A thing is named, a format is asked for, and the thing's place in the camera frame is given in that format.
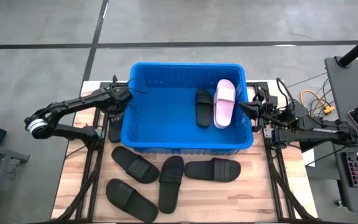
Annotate orange cable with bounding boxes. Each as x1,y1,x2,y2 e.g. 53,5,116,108
300,89,335,116

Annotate white paper sheet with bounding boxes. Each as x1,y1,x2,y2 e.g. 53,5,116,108
302,147,317,168

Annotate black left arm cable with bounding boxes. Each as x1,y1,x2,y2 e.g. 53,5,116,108
112,74,150,94

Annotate black floor cable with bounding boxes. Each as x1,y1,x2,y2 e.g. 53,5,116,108
286,73,329,90
313,145,347,165

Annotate grey side desk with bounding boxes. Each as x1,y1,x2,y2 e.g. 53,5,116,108
324,55,358,215

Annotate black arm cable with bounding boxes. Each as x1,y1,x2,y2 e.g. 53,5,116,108
275,77,296,113
112,74,150,94

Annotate black stand pole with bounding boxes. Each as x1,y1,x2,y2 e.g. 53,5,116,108
336,27,358,68

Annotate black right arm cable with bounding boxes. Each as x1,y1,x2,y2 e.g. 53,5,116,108
275,77,296,113

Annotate pink rubber slide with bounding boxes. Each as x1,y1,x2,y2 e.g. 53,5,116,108
213,78,237,129

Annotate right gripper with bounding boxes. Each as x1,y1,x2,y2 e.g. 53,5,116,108
239,98,281,126

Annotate blue plastic bin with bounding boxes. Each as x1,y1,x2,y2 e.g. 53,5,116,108
120,62,254,156

